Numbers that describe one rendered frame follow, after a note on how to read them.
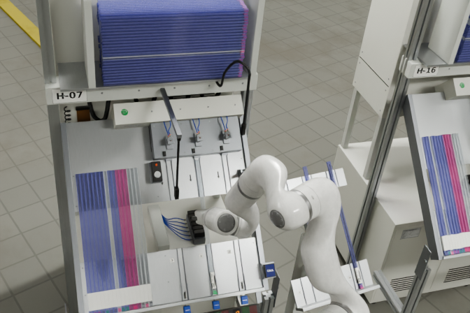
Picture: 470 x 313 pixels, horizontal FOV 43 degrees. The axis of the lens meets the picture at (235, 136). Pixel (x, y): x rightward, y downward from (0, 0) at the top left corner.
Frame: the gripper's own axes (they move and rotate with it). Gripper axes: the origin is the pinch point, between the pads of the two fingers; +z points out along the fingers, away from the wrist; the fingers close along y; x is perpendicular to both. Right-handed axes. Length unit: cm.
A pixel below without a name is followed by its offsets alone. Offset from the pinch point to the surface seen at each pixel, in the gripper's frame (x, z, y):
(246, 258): 18.3, -1.7, -14.3
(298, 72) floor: -83, 264, -155
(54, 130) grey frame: -37, 9, 51
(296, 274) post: 31, 14, -40
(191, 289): 26.4, -2.8, 8.4
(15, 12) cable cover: -171, 375, 80
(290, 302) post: 46, 24, -40
